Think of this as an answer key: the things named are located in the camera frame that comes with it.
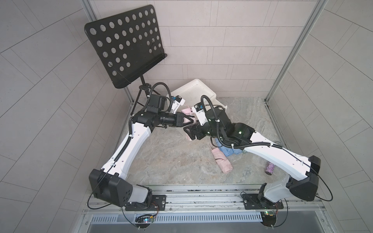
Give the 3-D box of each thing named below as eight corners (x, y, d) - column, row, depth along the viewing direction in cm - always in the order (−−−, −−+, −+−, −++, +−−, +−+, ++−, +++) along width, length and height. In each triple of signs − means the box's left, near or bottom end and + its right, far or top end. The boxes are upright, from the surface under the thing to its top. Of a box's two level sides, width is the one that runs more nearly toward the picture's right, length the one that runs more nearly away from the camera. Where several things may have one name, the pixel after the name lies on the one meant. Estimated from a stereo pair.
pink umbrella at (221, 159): (224, 175, 82) (225, 172, 79) (206, 147, 93) (207, 144, 90) (232, 170, 84) (234, 167, 81) (214, 143, 95) (215, 140, 91)
